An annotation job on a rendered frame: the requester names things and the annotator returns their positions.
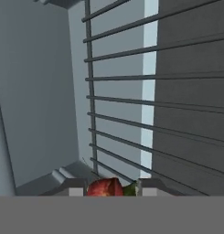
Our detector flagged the grey wire oven rack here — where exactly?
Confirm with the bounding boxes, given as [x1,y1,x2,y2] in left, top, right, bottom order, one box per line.
[80,0,224,197]

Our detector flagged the grey toaster oven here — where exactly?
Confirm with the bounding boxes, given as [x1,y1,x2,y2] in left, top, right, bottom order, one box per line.
[0,0,224,197]

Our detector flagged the red and green kebab skewer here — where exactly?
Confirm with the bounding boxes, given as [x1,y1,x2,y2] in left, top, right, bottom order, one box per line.
[81,156,140,197]

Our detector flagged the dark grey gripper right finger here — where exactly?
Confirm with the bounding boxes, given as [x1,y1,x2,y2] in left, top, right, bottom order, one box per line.
[137,177,185,197]

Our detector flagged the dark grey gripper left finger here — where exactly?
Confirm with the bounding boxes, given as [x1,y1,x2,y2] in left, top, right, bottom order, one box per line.
[39,177,88,197]

